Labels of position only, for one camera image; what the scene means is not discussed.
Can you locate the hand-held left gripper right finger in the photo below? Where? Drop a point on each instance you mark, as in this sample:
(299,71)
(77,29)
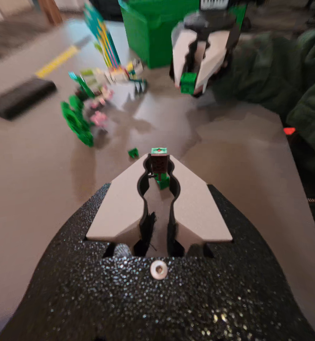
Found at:
(197,213)

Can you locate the green plastic bin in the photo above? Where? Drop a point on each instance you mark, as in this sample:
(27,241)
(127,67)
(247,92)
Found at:
(152,34)

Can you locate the small green lego piece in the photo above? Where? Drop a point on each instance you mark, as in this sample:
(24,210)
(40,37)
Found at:
(133,153)

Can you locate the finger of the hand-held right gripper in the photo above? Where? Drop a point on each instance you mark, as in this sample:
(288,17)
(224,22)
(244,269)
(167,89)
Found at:
(181,50)
(216,53)

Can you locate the colourful lego peacock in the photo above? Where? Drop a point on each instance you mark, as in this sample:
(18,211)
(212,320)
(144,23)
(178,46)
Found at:
(101,34)

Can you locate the black bar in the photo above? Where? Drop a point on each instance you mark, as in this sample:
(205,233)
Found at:
(19,98)

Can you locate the green lego brick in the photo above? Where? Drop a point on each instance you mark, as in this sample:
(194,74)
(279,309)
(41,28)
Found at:
(188,82)

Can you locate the pink lego flower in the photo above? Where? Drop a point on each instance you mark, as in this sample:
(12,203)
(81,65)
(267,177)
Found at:
(99,118)
(105,94)

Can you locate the wooden post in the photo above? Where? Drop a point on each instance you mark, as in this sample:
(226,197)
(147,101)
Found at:
(51,10)

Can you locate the small red tag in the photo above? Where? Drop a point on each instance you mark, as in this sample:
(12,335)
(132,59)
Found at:
(289,130)

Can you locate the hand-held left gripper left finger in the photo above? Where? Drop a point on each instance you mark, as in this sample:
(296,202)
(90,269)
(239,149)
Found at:
(120,207)

